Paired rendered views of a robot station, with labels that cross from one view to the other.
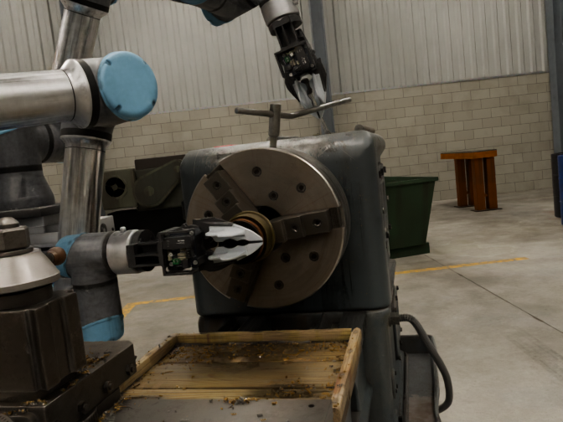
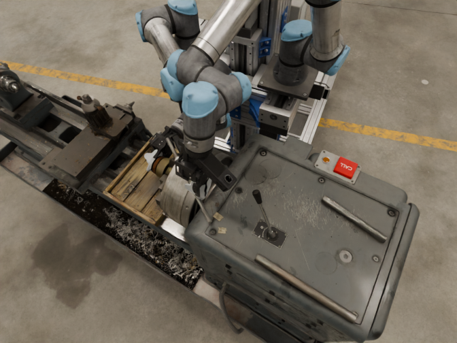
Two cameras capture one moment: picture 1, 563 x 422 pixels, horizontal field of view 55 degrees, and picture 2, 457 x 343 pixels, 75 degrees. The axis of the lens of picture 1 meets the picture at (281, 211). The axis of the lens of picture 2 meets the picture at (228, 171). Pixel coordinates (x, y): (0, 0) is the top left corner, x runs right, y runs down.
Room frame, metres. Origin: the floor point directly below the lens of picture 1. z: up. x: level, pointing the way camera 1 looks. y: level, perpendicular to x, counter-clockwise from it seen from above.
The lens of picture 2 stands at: (1.38, -0.43, 2.09)
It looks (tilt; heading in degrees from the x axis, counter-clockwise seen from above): 60 degrees down; 111
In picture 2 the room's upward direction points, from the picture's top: 4 degrees counter-clockwise
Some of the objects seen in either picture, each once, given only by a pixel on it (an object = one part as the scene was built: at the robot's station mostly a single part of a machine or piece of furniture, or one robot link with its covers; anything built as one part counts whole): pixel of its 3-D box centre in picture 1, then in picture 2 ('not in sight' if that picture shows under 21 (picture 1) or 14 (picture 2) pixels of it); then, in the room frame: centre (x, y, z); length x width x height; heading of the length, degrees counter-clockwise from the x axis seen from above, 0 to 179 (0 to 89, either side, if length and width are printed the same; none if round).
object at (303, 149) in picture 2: not in sight; (295, 150); (1.40, 0.17, 1.24); 0.09 x 0.08 x 0.03; 166
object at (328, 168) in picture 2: not in sight; (335, 170); (1.54, 0.14, 1.23); 0.13 x 0.08 x 0.05; 166
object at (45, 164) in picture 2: not in sight; (92, 143); (0.43, 0.19, 0.90); 0.47 x 0.30 x 0.06; 76
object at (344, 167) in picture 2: not in sight; (345, 168); (1.57, 0.14, 1.26); 0.06 x 0.06 x 0.02; 76
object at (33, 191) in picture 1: (18, 187); (291, 64); (1.30, 0.62, 1.21); 0.15 x 0.15 x 0.10
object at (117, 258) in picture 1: (130, 249); (179, 128); (0.91, 0.26, 1.08); 0.08 x 0.05 x 0.08; 165
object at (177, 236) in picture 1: (171, 249); (166, 141); (0.88, 0.19, 1.08); 0.12 x 0.09 x 0.08; 75
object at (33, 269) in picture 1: (12, 270); (89, 103); (0.50, 0.26, 1.13); 0.08 x 0.08 x 0.03
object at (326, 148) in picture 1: (300, 212); (294, 234); (1.47, -0.05, 1.06); 0.59 x 0.48 x 0.39; 166
